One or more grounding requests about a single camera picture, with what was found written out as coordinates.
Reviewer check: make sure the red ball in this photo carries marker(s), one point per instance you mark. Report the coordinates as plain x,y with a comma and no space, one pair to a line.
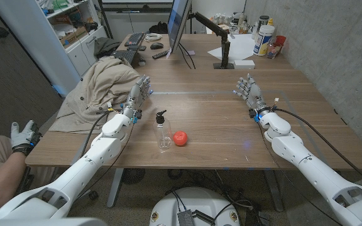
180,138

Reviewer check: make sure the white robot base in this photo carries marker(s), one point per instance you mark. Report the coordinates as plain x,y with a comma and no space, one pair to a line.
196,201

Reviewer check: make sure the pink sticky note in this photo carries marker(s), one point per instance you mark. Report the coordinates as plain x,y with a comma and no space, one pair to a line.
190,52

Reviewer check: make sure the orange cracker box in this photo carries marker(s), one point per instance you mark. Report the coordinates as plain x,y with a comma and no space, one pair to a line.
62,19

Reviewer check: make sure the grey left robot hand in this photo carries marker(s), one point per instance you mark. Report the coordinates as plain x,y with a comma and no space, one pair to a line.
135,95

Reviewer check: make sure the red cup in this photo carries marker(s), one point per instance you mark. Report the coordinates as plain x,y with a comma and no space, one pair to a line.
281,40

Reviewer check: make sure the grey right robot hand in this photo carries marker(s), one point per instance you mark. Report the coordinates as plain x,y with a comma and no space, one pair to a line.
253,94

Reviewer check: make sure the person's white gloved hand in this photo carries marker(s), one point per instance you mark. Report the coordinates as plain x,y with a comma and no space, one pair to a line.
22,136

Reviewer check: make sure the cardboard box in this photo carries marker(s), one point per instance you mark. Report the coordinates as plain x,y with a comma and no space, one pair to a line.
74,36

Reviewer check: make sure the yellow bottle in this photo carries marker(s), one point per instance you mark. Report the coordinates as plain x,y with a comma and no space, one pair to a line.
270,22

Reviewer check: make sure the black remote control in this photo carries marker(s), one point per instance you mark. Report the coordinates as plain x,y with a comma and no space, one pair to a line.
160,54

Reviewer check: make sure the black computer mouse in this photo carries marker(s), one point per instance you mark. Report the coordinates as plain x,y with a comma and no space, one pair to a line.
156,46

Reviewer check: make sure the green box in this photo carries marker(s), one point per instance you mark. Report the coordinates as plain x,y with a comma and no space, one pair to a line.
60,3

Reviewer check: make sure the black backpack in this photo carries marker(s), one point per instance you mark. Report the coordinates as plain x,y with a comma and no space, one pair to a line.
159,28

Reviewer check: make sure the white shelf cabinet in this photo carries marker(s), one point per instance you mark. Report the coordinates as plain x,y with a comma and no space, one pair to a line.
36,37

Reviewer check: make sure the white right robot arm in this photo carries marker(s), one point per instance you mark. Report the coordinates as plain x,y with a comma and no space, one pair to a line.
313,169

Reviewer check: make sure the white rectangular box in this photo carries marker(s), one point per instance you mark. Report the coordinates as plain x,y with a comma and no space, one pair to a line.
244,64

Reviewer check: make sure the black keyboard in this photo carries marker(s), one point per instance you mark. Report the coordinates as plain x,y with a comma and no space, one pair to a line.
125,56
134,39

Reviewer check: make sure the white paper tag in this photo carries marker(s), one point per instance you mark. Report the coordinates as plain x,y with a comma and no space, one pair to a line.
168,55

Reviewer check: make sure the white wipes canister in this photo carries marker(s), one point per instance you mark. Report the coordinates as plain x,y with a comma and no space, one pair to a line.
263,40

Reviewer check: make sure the white paper sheet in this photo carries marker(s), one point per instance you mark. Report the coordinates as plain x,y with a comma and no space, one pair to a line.
240,47

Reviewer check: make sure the grey table leg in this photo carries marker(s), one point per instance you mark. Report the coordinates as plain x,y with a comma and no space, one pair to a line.
115,188
274,191

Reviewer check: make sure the clear hand sanitizer pump bottle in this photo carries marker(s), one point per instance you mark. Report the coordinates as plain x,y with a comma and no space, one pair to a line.
162,133

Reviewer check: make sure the steel tumbler black lid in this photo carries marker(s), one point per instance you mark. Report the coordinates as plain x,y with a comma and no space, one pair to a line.
263,21

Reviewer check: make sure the dark green jacket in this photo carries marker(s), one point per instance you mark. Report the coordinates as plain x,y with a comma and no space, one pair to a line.
105,45

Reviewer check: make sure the beige coat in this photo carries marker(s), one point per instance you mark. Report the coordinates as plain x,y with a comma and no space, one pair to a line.
105,84

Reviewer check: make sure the computer monitor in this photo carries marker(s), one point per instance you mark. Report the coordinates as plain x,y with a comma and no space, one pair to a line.
178,22

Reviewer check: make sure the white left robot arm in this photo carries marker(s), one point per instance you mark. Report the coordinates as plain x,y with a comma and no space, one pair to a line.
90,157

